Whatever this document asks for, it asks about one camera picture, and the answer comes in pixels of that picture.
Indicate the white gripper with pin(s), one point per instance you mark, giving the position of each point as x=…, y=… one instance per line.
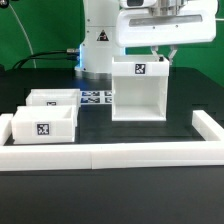
x=165, y=22

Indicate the white drawer cabinet box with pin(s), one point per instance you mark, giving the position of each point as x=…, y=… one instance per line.
x=139, y=87

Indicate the white front drawer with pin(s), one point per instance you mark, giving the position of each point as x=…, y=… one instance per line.
x=44, y=124

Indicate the white drawer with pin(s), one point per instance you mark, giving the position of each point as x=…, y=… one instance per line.
x=53, y=97
x=44, y=124

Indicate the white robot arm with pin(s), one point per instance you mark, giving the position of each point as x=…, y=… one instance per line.
x=99, y=45

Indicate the white rear drawer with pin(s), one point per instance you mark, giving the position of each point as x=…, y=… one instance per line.
x=53, y=97

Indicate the fiducial marker sheet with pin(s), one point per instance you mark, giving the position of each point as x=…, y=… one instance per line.
x=96, y=97

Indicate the white right fence wall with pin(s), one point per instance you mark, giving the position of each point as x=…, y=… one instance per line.
x=206, y=126

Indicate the white fence wall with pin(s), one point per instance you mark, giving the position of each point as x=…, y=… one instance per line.
x=5, y=127
x=111, y=156
x=206, y=126

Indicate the white front fence wall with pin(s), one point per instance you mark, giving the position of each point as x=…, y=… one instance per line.
x=111, y=156

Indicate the white left fence wall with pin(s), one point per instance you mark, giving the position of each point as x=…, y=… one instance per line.
x=5, y=127

